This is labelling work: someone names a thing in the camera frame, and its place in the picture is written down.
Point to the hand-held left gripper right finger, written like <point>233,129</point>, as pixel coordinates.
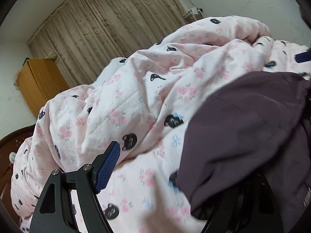
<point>216,219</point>

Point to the beige curtain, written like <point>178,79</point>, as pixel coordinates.
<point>107,21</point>

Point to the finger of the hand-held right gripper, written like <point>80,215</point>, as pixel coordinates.
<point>303,57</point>

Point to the purple and grey jacket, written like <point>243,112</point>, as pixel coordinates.
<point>243,126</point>

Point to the dark wooden headboard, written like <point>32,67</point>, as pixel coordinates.
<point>9,174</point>

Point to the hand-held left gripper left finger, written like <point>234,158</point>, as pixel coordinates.
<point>107,168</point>

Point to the white pillow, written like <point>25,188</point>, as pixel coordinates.
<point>109,70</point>

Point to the pink cat print blanket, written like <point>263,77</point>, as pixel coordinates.
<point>136,102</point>

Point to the wooden wardrobe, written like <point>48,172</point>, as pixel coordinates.
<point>38,82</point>

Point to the white power strip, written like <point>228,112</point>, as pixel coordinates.
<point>193,12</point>

